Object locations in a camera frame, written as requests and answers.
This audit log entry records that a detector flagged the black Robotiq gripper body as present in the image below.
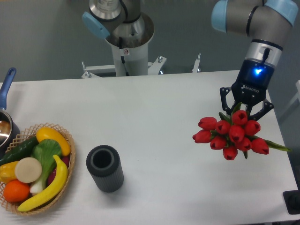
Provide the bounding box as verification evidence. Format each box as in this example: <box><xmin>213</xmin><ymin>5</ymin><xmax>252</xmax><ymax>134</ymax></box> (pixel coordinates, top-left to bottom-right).
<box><xmin>231</xmin><ymin>60</ymin><xmax>274</xmax><ymax>110</ymax></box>

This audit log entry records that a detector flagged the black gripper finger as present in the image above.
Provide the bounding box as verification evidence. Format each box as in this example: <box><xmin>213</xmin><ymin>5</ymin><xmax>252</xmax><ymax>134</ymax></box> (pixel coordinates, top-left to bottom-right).
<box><xmin>219</xmin><ymin>87</ymin><xmax>238</xmax><ymax>114</ymax></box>
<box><xmin>249</xmin><ymin>99</ymin><xmax>274</xmax><ymax>120</ymax></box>

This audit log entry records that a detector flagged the red tulip bouquet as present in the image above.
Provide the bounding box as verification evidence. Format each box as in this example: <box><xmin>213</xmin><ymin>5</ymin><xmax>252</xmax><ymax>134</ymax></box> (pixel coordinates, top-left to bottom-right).
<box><xmin>192</xmin><ymin>103</ymin><xmax>291</xmax><ymax>160</ymax></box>

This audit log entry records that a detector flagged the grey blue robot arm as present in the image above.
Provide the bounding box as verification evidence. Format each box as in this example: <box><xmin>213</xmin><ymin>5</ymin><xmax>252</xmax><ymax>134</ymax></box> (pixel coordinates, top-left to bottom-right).
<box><xmin>82</xmin><ymin>0</ymin><xmax>298</xmax><ymax>120</ymax></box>

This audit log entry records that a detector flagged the dark grey ribbed vase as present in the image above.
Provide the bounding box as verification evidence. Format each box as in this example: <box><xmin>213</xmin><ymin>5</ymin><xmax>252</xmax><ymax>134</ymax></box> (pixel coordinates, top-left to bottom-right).
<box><xmin>86</xmin><ymin>145</ymin><xmax>124</xmax><ymax>193</ymax></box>

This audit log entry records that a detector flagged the black device at edge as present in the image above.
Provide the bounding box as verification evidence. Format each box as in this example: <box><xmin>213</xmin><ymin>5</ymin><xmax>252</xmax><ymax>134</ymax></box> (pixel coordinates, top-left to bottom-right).
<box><xmin>283</xmin><ymin>190</ymin><xmax>300</xmax><ymax>215</ymax></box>

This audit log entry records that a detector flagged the purple eggplant toy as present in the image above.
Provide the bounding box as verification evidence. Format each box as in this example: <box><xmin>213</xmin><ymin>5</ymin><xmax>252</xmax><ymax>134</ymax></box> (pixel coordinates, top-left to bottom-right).
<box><xmin>47</xmin><ymin>156</ymin><xmax>70</xmax><ymax>186</ymax></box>

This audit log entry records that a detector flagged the yellow squash toy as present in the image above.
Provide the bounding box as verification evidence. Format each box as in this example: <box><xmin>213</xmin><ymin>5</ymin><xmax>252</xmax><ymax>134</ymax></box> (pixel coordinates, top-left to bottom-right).
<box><xmin>36</xmin><ymin>127</ymin><xmax>71</xmax><ymax>157</ymax></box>

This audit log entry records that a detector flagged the green bok choy toy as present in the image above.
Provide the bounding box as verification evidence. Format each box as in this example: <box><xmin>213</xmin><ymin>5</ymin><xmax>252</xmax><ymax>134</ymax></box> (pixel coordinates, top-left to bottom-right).
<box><xmin>30</xmin><ymin>139</ymin><xmax>62</xmax><ymax>195</ymax></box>

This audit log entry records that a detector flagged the yellow plastic banana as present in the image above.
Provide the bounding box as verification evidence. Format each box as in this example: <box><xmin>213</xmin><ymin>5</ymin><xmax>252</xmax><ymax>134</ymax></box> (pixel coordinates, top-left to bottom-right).
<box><xmin>17</xmin><ymin>155</ymin><xmax>68</xmax><ymax>212</ymax></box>

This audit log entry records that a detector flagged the green cucumber toy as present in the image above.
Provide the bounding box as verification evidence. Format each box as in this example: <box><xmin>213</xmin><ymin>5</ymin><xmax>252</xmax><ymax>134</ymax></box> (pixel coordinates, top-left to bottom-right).
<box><xmin>0</xmin><ymin>136</ymin><xmax>38</xmax><ymax>165</ymax></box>

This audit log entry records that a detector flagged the beige round disc toy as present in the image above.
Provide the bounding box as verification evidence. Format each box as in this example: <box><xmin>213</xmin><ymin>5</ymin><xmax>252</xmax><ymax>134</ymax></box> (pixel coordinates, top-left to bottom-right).
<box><xmin>15</xmin><ymin>157</ymin><xmax>42</xmax><ymax>183</ymax></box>

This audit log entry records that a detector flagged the orange plastic fruit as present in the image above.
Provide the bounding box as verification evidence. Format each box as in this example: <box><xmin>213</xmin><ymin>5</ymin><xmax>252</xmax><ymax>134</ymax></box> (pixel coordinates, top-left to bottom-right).
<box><xmin>3</xmin><ymin>180</ymin><xmax>30</xmax><ymax>203</ymax></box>

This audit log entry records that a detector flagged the yellow bell pepper toy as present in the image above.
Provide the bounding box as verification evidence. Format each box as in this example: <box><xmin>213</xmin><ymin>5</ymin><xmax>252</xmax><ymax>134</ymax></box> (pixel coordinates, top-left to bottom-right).
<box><xmin>0</xmin><ymin>161</ymin><xmax>18</xmax><ymax>183</ymax></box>

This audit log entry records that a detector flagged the woven wicker basket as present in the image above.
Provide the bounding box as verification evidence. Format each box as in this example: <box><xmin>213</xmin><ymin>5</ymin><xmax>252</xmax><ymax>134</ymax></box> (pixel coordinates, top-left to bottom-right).
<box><xmin>0</xmin><ymin>123</ymin><xmax>76</xmax><ymax>216</ymax></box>

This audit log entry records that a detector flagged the white frame at right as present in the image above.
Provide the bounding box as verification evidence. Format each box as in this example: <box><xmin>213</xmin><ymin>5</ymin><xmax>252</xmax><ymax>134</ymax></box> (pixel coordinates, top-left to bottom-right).
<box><xmin>278</xmin><ymin>80</ymin><xmax>300</xmax><ymax>123</ymax></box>

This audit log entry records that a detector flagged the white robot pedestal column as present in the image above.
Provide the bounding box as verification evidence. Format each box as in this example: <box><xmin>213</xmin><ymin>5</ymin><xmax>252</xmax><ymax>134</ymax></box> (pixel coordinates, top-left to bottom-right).
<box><xmin>106</xmin><ymin>12</ymin><xmax>154</xmax><ymax>76</ymax></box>

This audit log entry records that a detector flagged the white metal base frame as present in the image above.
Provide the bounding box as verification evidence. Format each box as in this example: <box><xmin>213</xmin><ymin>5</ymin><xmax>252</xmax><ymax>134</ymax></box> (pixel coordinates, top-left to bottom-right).
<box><xmin>81</xmin><ymin>53</ymin><xmax>202</xmax><ymax>79</ymax></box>

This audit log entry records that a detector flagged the blue handled saucepan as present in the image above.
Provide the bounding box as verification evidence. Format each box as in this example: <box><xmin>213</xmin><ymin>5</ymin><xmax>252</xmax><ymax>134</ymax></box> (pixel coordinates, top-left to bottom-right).
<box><xmin>0</xmin><ymin>67</ymin><xmax>20</xmax><ymax>158</ymax></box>

